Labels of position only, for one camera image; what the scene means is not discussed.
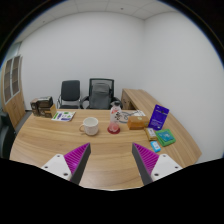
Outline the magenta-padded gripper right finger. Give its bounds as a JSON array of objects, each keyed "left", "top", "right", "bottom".
[{"left": 131, "top": 142, "right": 184, "bottom": 186}]

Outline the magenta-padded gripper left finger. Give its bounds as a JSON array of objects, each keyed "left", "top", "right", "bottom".
[{"left": 41, "top": 142, "right": 92, "bottom": 186}]

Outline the small light blue box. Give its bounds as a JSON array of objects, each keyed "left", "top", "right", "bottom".
[{"left": 149, "top": 140, "right": 162, "bottom": 154}]

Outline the small yellow box white label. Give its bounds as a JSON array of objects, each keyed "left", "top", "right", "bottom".
[{"left": 144, "top": 127, "right": 158, "bottom": 141}]

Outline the white ceramic mug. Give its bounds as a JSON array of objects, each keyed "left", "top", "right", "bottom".
[{"left": 78, "top": 116, "right": 100, "bottom": 137}]

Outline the orange wooden tissue box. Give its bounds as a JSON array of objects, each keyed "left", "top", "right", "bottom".
[{"left": 126, "top": 110, "right": 150, "bottom": 131}]

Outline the purple retail package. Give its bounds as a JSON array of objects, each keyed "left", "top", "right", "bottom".
[{"left": 147, "top": 104, "right": 170, "bottom": 131}]

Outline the flat round red coaster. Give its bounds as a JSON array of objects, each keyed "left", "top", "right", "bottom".
[{"left": 106, "top": 124, "right": 122, "bottom": 135}]

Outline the white printed leaflet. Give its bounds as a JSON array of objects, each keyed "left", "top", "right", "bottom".
[{"left": 50, "top": 110, "right": 77, "bottom": 123}]

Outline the brown box with tan side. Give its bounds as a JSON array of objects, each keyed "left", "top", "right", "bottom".
[{"left": 38, "top": 103, "right": 58, "bottom": 119}]

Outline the wooden side desk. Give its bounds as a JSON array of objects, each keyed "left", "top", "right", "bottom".
[{"left": 120, "top": 88, "right": 158, "bottom": 116}]

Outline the brown box with light trim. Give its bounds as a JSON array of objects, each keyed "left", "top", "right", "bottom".
[{"left": 37, "top": 95, "right": 54, "bottom": 109}]

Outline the grey backpack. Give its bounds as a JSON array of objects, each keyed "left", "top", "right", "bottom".
[{"left": 89, "top": 82, "right": 112, "bottom": 110}]

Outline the black mesh office chair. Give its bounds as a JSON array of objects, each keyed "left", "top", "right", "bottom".
[{"left": 79, "top": 77, "right": 122, "bottom": 110}]

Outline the black visitor chair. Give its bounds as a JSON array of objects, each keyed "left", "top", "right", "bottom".
[{"left": 56, "top": 79, "right": 82, "bottom": 110}]

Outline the black leather armchair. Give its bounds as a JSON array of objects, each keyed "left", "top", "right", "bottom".
[{"left": 0, "top": 109, "right": 18, "bottom": 160}]

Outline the wooden glass-door cabinet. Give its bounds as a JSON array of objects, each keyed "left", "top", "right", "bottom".
[{"left": 0, "top": 54, "right": 27, "bottom": 129}]

